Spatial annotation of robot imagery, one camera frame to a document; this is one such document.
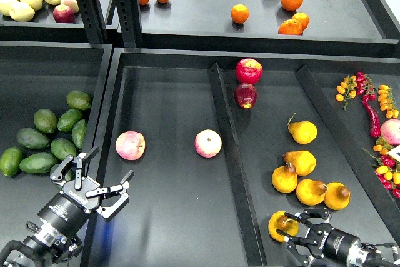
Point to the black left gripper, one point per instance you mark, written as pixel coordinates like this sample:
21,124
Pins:
69,210

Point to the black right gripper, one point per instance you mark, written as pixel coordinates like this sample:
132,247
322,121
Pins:
336,243

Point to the dark green avocado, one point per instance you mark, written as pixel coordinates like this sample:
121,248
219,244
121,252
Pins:
64,176

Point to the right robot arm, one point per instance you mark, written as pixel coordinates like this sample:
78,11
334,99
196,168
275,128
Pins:
384,254

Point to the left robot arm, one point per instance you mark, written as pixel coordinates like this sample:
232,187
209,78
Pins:
56,240

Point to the green avocado centre low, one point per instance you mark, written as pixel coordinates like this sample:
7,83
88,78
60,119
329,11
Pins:
62,148

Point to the green avocado by tray edge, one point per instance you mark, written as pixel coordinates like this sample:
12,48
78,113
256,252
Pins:
79,133

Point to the green avocado bottom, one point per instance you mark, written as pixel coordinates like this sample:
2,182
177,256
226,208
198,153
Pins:
38,163

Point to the green avocado middle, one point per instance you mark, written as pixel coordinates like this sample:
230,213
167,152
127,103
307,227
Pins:
68,120

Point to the dark avocado left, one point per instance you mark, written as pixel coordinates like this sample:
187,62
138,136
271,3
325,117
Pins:
32,139

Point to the green avocado upper left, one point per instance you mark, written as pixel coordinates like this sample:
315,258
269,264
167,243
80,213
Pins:
45,121

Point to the bright green avocado far left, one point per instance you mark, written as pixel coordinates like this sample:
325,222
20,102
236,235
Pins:
10,160

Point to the green avocado top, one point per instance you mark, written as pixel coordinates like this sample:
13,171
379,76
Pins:
79,100

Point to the yellow pear top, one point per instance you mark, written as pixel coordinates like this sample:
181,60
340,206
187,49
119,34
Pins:
303,132

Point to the pale yellow pear front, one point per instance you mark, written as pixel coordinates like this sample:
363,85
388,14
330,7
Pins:
21,12

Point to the pink apple left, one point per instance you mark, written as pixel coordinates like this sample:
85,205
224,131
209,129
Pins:
130,145

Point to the pink apple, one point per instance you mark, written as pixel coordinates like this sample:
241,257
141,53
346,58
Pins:
130,145
208,143

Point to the black tray divider left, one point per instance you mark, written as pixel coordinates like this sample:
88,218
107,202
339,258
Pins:
247,221

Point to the black tray divider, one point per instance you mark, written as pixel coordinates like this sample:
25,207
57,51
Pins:
347,142
247,221

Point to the mixed cherry tomatoes lower right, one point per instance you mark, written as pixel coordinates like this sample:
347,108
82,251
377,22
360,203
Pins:
385,166

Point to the white label card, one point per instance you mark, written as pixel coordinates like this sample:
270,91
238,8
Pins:
395,153

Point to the red chili pepper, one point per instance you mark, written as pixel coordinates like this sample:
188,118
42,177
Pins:
374,122

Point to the pink apple centre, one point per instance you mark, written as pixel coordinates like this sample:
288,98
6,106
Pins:
208,143

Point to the black left tray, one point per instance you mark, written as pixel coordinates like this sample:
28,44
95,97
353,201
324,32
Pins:
37,75

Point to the black tray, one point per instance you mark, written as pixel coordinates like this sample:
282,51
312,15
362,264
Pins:
181,210
37,75

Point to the black middle tray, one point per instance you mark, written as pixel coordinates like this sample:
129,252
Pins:
181,210

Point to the pink apple right edge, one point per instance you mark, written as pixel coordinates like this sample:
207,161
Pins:
390,131

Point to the orange cherry tomato cluster left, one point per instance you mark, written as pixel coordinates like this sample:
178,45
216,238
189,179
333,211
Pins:
346,91

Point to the orange cherry tomato cluster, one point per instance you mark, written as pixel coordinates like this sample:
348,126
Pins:
386,101
346,91

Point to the orange cherry tomato cluster right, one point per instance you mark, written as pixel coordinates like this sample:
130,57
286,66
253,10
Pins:
386,101

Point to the dark red apple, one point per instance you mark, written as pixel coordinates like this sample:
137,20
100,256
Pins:
245,95

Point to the red cherry tomato cluster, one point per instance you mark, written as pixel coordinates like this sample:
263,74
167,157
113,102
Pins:
365,87

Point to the black tray divider right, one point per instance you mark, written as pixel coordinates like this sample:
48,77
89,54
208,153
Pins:
347,142

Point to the red apple on shelf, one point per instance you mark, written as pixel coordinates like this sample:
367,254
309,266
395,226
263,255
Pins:
63,14

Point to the bright red apple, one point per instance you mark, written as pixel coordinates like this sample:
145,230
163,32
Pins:
249,71

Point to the black shelf upright left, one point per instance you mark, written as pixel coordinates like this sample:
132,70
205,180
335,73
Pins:
93,20

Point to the black shelf upright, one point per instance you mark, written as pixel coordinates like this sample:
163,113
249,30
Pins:
130,23
93,20

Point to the black shelf upright right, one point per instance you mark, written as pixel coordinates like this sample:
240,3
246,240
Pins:
130,23

